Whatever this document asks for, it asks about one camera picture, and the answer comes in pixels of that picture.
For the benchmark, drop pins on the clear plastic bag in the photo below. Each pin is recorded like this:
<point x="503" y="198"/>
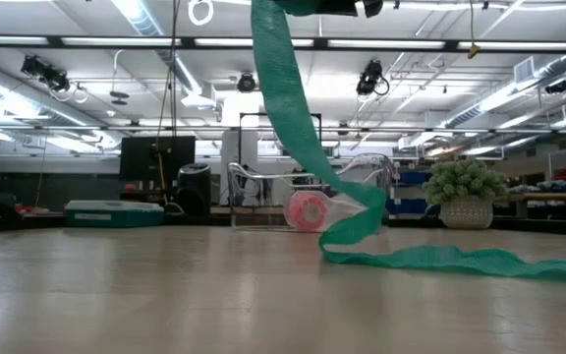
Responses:
<point x="342" y="206"/>

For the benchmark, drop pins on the blue storage bins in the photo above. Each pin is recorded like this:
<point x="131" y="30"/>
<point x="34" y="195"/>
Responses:
<point x="413" y="178"/>

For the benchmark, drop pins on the clear plastic container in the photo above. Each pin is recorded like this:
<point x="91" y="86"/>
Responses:
<point x="263" y="175"/>

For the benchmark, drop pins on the black monitor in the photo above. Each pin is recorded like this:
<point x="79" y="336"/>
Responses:
<point x="140" y="157"/>

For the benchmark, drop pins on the green cloth towel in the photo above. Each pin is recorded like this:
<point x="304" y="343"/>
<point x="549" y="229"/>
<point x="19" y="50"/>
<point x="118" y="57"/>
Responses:
<point x="283" y="98"/>

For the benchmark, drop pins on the wooden background table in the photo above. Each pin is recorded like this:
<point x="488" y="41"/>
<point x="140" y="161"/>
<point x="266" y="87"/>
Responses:
<point x="553" y="196"/>

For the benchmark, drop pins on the green potted plant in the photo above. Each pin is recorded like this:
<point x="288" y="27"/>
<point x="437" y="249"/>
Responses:
<point x="465" y="182"/>

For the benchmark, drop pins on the pink bandage roll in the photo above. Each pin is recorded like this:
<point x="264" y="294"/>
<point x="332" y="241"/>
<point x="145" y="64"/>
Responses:
<point x="297" y="211"/>

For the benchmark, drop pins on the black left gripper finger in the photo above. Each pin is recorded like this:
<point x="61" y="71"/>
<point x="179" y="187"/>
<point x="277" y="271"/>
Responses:
<point x="338" y="7"/>

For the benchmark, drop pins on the black ceiling speaker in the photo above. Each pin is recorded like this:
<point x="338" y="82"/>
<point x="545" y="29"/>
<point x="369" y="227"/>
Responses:
<point x="556" y="87"/>

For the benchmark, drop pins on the teal packaged box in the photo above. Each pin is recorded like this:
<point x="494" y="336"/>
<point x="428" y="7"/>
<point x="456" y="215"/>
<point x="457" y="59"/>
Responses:
<point x="111" y="214"/>

